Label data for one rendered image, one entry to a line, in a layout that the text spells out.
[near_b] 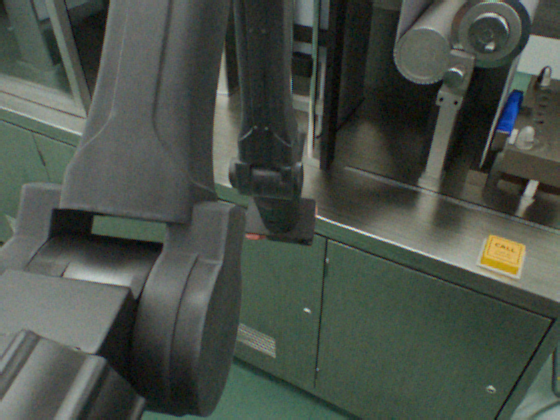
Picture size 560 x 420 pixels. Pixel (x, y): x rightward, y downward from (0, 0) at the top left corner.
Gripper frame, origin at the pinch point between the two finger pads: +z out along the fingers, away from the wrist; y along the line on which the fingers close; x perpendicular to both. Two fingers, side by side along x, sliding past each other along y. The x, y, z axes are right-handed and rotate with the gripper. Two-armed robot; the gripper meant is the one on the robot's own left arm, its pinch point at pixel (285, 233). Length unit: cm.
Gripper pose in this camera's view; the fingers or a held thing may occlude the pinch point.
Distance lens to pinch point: 83.9
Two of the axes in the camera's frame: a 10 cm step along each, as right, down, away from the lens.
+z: 0.9, 3.3, 9.4
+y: -9.8, -1.2, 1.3
